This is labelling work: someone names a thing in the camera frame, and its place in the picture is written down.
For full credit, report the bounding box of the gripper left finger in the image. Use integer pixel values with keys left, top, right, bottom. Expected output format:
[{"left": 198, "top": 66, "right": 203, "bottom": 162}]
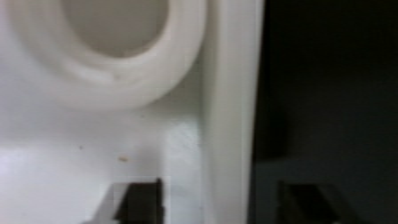
[{"left": 95, "top": 178, "right": 166, "bottom": 224}]

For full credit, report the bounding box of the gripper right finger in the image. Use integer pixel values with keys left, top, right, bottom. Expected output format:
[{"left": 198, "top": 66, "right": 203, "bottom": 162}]
[{"left": 278, "top": 181, "right": 363, "bottom": 224}]

